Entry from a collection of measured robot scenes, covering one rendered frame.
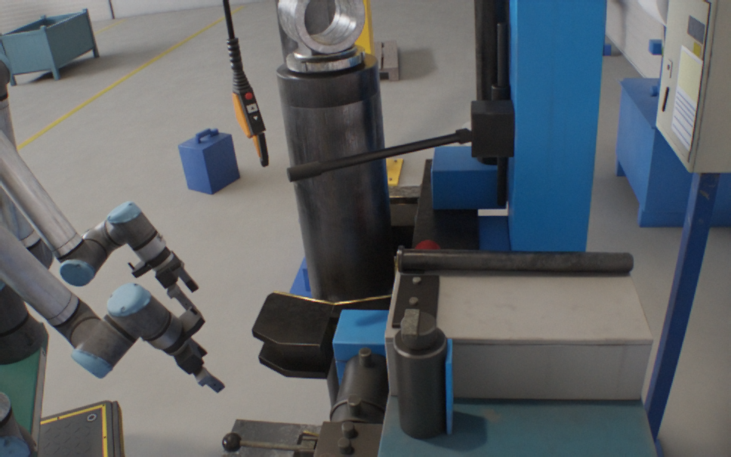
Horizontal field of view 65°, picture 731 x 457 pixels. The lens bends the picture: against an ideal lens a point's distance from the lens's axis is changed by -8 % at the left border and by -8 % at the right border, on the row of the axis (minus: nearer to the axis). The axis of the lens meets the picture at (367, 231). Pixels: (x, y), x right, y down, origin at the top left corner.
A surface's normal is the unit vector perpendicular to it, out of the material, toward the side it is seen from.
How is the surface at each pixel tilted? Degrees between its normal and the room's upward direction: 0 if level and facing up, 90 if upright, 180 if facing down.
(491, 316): 0
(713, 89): 90
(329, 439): 0
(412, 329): 0
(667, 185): 90
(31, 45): 90
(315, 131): 90
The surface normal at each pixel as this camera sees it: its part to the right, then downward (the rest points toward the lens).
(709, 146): -0.15, 0.51
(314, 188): -0.43, 0.49
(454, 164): -0.09, -0.86
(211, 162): 0.84, 0.21
